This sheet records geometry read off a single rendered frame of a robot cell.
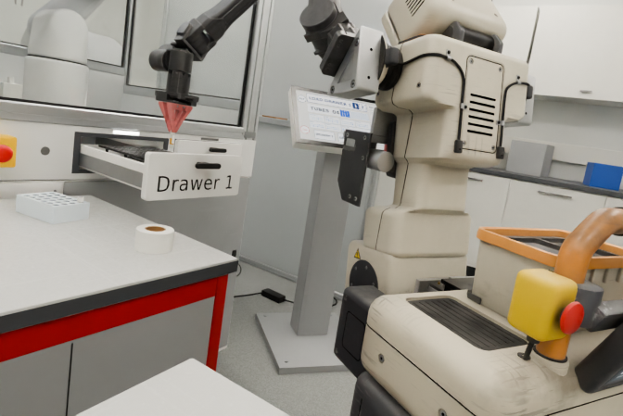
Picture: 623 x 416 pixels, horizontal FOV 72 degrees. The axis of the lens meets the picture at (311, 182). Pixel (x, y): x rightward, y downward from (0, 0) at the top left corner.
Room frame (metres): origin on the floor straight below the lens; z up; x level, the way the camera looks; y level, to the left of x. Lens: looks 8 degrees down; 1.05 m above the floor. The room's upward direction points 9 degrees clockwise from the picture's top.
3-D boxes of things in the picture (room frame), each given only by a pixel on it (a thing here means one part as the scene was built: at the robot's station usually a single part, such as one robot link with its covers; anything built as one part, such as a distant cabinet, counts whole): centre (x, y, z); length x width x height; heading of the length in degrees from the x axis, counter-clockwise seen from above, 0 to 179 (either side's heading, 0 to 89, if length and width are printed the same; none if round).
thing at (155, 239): (0.81, 0.28, 0.78); 0.07 x 0.07 x 0.04
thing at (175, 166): (1.07, 0.29, 0.87); 0.29 x 0.02 x 0.11; 145
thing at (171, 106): (1.12, 0.38, 1.02); 0.07 x 0.07 x 0.09; 55
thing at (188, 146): (1.51, 0.37, 0.87); 0.29 x 0.02 x 0.11; 145
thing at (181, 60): (1.12, 0.38, 1.15); 0.07 x 0.06 x 0.07; 55
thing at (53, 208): (0.92, 0.55, 0.78); 0.12 x 0.08 x 0.04; 66
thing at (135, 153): (1.18, 0.45, 0.87); 0.22 x 0.18 x 0.06; 55
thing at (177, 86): (1.12, 0.37, 1.09); 0.10 x 0.07 x 0.07; 55
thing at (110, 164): (1.19, 0.46, 0.86); 0.40 x 0.26 x 0.06; 55
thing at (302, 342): (1.98, -0.11, 0.51); 0.50 x 0.45 x 1.02; 20
